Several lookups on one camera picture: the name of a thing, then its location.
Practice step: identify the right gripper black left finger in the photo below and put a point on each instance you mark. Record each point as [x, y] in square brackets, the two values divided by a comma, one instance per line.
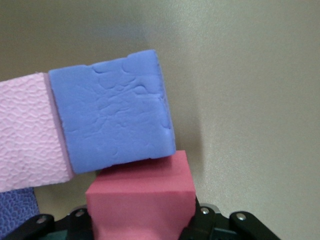
[62, 227]

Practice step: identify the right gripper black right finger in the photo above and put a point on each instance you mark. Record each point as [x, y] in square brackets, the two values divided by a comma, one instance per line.
[225, 227]

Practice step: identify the purple foam cube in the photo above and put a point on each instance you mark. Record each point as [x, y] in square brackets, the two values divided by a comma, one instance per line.
[112, 112]
[15, 212]

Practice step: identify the red foam cube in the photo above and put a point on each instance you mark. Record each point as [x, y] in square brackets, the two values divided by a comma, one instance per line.
[140, 200]

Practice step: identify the light pink foam cube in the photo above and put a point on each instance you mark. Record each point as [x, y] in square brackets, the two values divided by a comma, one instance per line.
[25, 130]

